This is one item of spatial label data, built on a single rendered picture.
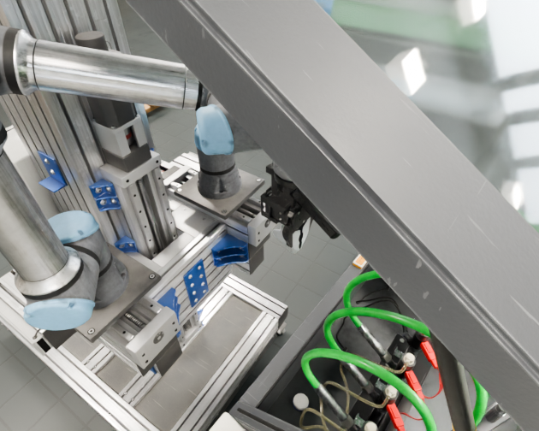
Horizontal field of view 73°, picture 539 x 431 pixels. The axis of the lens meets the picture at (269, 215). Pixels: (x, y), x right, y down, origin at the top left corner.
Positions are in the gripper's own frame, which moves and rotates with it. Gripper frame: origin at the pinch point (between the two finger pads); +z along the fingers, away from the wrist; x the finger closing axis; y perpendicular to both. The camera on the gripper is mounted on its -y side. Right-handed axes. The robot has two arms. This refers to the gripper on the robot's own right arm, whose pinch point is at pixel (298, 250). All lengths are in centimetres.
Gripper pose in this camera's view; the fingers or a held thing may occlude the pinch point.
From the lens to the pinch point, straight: 79.0
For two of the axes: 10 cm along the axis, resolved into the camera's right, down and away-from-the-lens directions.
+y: -7.8, -4.3, 4.6
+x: -6.3, 5.4, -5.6
